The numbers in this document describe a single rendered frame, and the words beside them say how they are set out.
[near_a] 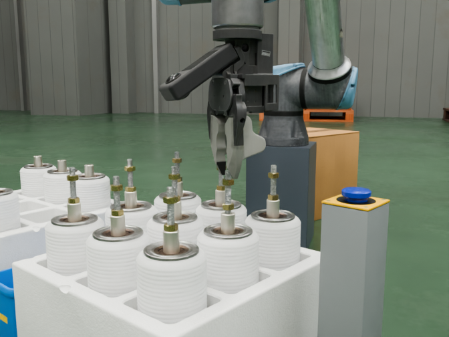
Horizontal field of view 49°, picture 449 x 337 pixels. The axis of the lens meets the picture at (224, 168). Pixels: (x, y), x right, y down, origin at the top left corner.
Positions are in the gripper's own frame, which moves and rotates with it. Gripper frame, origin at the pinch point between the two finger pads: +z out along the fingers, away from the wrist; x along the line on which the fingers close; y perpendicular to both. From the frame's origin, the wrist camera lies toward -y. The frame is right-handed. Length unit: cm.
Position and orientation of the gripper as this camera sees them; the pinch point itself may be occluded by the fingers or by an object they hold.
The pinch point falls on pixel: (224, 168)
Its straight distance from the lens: 73.6
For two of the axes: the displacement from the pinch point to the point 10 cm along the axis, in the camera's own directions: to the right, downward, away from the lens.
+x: -4.6, -1.5, 8.8
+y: 8.9, -0.8, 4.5
